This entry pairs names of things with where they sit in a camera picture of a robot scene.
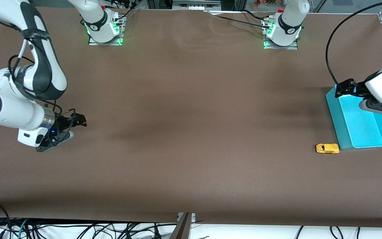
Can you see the cyan plastic storage box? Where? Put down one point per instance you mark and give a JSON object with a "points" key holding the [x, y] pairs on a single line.
{"points": [[360, 132]]}

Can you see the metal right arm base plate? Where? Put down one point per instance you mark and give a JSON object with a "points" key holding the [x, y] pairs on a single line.
{"points": [[106, 43]]}

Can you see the aluminium table leg profile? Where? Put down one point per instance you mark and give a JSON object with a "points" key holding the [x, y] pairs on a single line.
{"points": [[182, 230]]}

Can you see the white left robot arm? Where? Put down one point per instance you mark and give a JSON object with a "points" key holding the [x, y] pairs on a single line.
{"points": [[290, 20]]}

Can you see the white power strip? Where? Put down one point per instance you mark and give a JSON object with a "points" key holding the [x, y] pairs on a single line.
{"points": [[197, 7]]}

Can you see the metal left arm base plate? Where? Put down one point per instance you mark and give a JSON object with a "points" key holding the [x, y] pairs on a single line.
{"points": [[282, 47]]}

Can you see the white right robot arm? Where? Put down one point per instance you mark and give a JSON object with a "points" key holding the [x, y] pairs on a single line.
{"points": [[41, 66]]}

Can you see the yellow beetle toy car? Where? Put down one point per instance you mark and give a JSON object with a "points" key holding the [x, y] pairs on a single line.
{"points": [[327, 148]]}

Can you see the white metal bracket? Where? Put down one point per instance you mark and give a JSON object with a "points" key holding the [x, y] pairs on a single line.
{"points": [[193, 217]]}

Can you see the orange small objects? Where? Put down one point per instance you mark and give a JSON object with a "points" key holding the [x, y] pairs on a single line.
{"points": [[264, 2]]}

